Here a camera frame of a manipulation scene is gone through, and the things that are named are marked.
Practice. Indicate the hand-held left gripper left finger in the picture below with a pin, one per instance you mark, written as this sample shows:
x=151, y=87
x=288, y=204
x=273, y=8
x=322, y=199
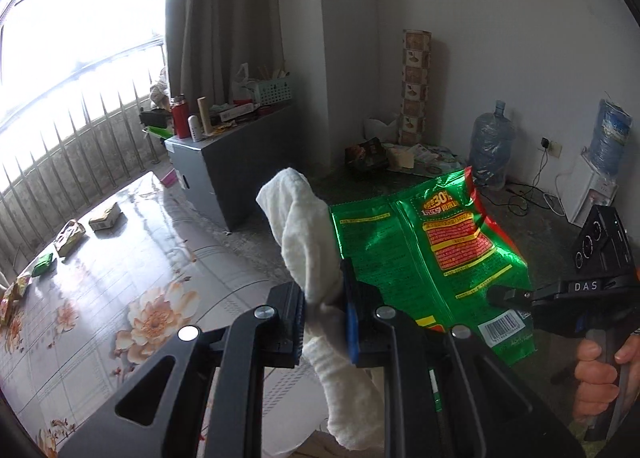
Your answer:
x=287, y=333

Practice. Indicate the person's right hand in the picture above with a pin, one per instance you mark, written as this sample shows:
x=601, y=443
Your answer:
x=592, y=383

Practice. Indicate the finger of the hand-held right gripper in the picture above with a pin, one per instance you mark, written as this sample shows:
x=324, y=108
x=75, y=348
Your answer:
x=507, y=297

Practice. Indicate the grey cabinet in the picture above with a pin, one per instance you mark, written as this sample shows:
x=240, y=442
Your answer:
x=250, y=173

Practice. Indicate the white and red flat box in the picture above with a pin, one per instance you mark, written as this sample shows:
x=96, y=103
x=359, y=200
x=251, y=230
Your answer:
x=239, y=113

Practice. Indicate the beige cardboard tube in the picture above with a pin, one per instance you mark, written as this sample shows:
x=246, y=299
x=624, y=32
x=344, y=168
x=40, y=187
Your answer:
x=204, y=116

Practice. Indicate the small beige box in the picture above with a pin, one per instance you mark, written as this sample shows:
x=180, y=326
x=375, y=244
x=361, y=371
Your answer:
x=70, y=238

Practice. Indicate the white water dispenser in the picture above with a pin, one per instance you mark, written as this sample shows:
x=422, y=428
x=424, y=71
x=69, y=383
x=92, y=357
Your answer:
x=590, y=188

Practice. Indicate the white plastic bag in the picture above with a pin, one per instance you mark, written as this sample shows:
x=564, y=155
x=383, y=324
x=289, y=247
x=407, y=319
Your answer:
x=240, y=86

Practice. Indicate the small cardboard box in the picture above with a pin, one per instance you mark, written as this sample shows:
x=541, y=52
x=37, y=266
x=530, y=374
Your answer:
x=105, y=217

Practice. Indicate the metal window railing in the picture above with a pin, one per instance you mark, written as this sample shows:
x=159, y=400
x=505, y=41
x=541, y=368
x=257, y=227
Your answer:
x=75, y=138

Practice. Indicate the small green packet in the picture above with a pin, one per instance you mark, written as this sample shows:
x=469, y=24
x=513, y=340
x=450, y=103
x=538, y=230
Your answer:
x=44, y=265

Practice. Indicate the beige paper sheet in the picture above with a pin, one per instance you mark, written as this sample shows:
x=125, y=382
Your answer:
x=401, y=157

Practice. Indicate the blue water jug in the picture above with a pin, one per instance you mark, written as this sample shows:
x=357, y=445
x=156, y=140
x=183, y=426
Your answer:
x=492, y=148

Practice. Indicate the small pink bag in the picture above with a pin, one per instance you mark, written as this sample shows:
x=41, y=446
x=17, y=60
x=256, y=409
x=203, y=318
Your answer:
x=169, y=178

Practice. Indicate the printed plastic bag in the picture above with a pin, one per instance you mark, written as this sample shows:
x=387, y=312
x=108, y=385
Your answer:
x=440, y=158

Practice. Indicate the white sock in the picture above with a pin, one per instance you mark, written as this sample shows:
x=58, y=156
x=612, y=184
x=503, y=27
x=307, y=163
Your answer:
x=305, y=248

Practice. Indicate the patterned wallpaper roll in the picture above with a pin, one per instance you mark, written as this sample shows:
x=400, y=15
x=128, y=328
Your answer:
x=415, y=88

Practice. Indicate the green snack bag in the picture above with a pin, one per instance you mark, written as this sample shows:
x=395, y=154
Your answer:
x=400, y=258

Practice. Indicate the beige plush toy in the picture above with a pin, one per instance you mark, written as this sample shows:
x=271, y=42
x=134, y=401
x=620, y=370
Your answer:
x=159, y=88

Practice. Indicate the black and green device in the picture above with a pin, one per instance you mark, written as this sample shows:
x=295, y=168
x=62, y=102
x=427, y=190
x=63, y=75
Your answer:
x=155, y=121

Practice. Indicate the white crumpled paper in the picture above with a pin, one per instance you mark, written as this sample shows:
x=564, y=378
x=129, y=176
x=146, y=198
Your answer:
x=382, y=131

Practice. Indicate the blue dispenser water bottle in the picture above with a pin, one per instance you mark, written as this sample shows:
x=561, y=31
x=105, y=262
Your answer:
x=610, y=138

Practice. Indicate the small yellow packet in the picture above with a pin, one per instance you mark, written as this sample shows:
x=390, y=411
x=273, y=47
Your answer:
x=5, y=310

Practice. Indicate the green plastic basket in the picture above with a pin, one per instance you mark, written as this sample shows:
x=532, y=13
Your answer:
x=272, y=92

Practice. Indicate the dark snack bag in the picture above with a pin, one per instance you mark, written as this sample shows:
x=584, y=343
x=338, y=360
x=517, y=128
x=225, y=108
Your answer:
x=367, y=153

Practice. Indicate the floral tablecloth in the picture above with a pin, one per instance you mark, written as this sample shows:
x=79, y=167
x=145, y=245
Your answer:
x=200, y=278

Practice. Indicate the red thermos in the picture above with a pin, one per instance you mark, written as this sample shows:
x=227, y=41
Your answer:
x=179, y=118

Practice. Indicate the small white bottle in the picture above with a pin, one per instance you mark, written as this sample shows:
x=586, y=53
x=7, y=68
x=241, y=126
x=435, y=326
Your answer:
x=195, y=129

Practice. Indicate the grey curtain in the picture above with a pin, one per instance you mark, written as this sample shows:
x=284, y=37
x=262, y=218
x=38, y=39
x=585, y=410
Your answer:
x=240, y=13

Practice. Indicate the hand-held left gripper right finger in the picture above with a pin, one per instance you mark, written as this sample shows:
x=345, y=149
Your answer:
x=351, y=328

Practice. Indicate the yellow snack bag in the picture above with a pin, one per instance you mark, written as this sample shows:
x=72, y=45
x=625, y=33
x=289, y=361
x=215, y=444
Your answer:
x=19, y=287

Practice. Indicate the wall socket with plug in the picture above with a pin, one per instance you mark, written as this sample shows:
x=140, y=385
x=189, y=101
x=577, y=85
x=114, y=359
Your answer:
x=550, y=146

